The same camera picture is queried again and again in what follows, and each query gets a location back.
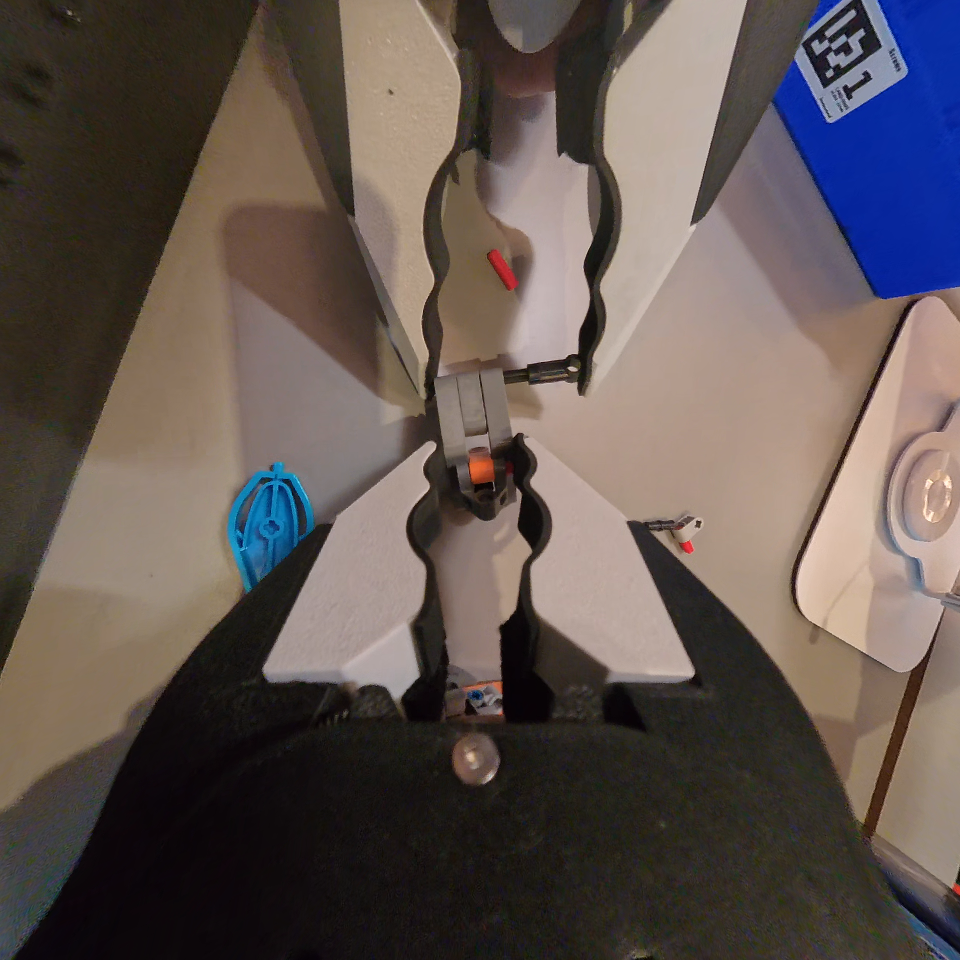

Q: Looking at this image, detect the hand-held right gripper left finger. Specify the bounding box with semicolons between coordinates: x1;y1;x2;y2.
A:
262;441;449;699

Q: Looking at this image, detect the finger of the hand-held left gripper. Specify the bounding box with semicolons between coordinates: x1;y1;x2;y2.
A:
341;0;481;396
555;0;751;396

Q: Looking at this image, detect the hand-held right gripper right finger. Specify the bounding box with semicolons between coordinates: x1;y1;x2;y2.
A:
513;433;695;690

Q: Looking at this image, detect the grey orange brick assembly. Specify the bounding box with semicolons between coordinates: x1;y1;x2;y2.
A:
433;354;585;524

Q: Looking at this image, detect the person's left hand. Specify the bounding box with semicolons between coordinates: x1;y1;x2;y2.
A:
491;52;561;100

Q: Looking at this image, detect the light blue brick separator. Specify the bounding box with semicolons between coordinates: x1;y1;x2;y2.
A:
228;462;317;594

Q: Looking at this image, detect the blue storage bin with tag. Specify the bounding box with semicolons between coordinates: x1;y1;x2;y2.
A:
772;0;960;300

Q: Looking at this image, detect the black dimpled mat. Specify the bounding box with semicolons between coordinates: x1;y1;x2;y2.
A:
0;0;260;661

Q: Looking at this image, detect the white stand base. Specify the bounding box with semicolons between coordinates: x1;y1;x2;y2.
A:
791;296;960;674

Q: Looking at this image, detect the blue robot kit box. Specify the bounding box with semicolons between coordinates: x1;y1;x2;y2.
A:
868;832;960;960

